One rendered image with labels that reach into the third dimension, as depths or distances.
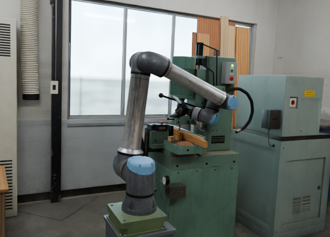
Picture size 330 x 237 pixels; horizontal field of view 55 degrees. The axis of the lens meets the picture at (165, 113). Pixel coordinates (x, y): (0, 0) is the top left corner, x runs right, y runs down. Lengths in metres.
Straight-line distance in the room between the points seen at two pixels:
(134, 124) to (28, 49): 1.72
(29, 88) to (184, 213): 1.84
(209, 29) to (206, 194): 2.32
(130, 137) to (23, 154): 1.90
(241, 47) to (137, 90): 2.73
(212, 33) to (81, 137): 2.03
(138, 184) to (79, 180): 2.06
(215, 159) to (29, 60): 1.94
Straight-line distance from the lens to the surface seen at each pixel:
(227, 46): 4.19
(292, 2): 4.82
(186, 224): 2.42
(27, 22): 3.29
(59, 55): 3.39
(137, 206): 1.71
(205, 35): 4.00
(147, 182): 1.68
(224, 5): 4.38
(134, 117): 1.79
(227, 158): 2.43
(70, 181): 3.67
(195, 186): 2.35
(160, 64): 1.68
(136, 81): 1.78
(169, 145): 2.21
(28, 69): 3.25
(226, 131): 2.52
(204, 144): 2.09
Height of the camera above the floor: 1.33
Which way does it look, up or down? 6 degrees down
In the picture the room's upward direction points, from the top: 3 degrees clockwise
